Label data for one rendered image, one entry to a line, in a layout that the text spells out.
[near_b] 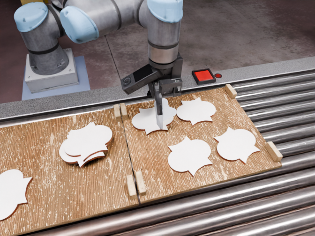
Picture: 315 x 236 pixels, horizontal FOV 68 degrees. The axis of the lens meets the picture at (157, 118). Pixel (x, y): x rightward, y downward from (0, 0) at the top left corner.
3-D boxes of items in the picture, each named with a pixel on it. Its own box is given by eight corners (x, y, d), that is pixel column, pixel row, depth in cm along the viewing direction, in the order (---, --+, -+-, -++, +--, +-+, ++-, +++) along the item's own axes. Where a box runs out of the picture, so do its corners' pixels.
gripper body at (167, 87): (180, 98, 67) (186, 62, 58) (151, 103, 65) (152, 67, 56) (172, 82, 72) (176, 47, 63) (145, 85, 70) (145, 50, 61)
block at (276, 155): (263, 146, 70) (266, 141, 68) (268, 144, 70) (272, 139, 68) (274, 163, 66) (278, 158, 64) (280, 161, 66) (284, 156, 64)
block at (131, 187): (126, 179, 62) (125, 174, 60) (133, 178, 63) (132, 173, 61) (130, 201, 58) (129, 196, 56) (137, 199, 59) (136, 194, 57)
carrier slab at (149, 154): (120, 109, 82) (119, 106, 81) (226, 89, 89) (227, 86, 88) (140, 204, 60) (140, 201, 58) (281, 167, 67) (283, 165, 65)
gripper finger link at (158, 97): (164, 115, 64) (160, 83, 62) (158, 116, 63) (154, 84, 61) (160, 113, 68) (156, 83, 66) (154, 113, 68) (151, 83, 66)
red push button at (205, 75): (193, 74, 96) (194, 71, 95) (207, 72, 97) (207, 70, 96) (198, 84, 92) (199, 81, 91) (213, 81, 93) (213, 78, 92)
